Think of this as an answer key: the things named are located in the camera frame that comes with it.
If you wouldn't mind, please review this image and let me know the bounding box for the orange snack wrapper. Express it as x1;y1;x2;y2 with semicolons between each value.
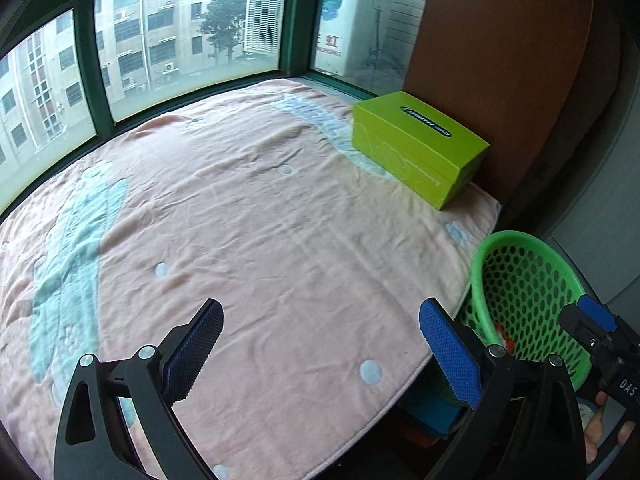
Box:
494;323;515;354

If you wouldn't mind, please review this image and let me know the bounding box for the right hand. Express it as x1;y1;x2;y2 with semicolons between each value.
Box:
584;391;636;464

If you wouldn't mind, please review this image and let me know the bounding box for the brown wooden panel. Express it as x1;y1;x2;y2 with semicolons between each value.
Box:
402;0;592;203

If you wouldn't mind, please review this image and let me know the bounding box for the blue box under basket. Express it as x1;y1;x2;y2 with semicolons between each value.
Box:
409;391;465;438

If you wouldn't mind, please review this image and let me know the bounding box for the green perforated trash basket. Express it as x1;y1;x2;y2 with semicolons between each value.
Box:
458;231;591;389

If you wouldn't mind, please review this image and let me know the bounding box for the green window frame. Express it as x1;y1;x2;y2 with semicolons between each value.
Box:
1;0;426;212

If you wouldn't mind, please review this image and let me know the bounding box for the white wardrobe cabinet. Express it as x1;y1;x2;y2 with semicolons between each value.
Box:
539;109;640;321

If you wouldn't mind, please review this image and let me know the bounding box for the lime green cardboard box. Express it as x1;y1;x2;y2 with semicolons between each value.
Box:
352;91;490;210

